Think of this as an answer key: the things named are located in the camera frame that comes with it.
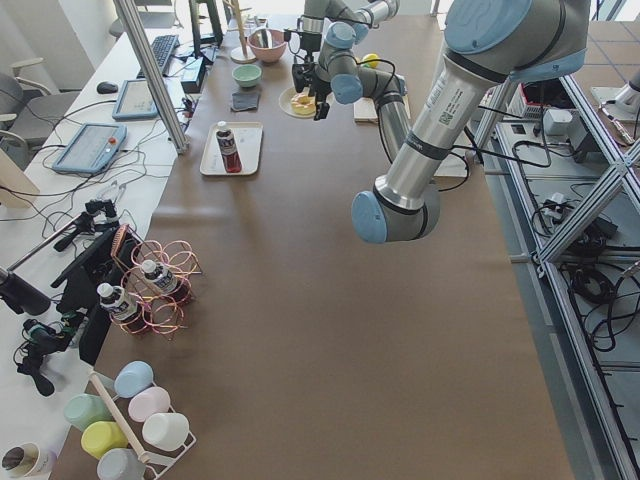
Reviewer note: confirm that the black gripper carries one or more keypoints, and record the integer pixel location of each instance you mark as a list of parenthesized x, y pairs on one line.
[(322, 90), (311, 42)]

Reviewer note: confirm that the glazed twisted donut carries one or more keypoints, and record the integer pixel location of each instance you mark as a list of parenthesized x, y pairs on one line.
[(303, 104)]

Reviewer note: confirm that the white round plate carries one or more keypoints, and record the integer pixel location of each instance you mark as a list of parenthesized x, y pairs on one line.
[(284, 102)]

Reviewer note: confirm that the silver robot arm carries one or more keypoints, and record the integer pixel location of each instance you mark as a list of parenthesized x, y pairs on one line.
[(485, 44), (310, 29)]

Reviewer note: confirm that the cream rabbit tray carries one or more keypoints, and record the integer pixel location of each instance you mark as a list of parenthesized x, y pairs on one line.
[(248, 139)]

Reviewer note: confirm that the dark tea bottle on tray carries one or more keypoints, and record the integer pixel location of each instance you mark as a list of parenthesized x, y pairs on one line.
[(228, 149)]

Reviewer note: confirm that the pink ice bowl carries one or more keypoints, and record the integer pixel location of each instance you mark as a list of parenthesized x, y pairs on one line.
[(268, 45)]

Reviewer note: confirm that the wooden cutting board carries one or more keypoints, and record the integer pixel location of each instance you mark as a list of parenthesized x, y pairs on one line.
[(364, 111)]

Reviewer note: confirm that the yellow lemon far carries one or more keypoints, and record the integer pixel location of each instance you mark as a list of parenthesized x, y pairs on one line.
[(370, 60)]

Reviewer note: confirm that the mint green bowl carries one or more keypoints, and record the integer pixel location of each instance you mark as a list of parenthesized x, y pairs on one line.
[(247, 75)]

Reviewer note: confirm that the grey folded cloth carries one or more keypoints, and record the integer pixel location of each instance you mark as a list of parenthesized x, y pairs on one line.
[(244, 101)]

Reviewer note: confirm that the round wooden stand base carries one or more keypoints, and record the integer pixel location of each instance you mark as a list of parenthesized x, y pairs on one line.
[(240, 56)]

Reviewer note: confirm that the black keyboard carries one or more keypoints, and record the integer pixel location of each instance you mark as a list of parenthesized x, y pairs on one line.
[(163, 47)]

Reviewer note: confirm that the blue teach pendant far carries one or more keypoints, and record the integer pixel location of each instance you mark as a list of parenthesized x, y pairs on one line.
[(134, 102)]

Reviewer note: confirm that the blue teach pendant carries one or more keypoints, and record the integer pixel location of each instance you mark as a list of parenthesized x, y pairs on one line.
[(92, 149), (134, 102)]

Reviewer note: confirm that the blue teach pendant near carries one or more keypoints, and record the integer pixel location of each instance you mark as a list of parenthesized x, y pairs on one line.
[(92, 149)]

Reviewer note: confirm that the tea bottle in rack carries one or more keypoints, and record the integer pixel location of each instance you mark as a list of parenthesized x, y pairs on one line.
[(123, 308), (165, 282)]

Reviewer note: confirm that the pastel cup rack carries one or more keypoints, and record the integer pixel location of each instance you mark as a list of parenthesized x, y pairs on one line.
[(129, 425)]

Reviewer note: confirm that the aluminium frame post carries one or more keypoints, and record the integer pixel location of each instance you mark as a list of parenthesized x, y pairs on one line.
[(133, 27)]

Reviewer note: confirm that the copper wire bottle rack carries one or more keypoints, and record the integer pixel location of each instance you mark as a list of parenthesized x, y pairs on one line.
[(160, 310)]

